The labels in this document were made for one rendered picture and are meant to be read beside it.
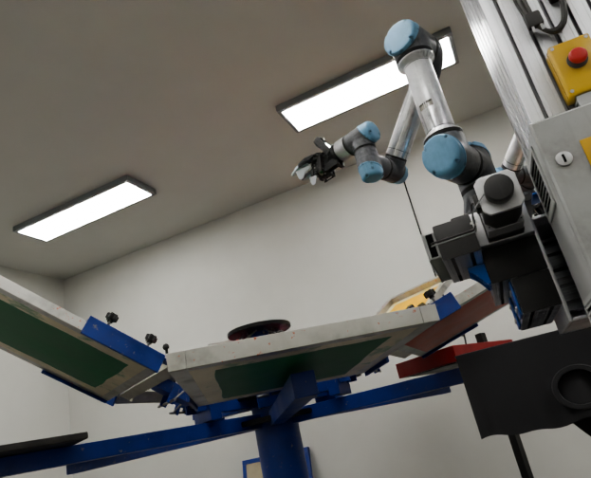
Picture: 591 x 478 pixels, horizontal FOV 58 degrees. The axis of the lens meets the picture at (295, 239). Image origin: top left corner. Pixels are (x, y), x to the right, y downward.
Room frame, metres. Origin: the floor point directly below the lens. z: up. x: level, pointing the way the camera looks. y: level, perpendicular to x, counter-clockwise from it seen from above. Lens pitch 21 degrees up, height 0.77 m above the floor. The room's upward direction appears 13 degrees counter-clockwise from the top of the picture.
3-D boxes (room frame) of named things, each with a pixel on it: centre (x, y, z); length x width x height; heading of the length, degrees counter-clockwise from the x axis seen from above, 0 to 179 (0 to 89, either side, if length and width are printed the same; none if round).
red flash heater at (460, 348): (3.45, -0.82, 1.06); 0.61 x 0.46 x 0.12; 130
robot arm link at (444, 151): (1.37, -0.48, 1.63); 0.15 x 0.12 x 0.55; 138
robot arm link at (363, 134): (1.54, -0.29, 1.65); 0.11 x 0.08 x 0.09; 49
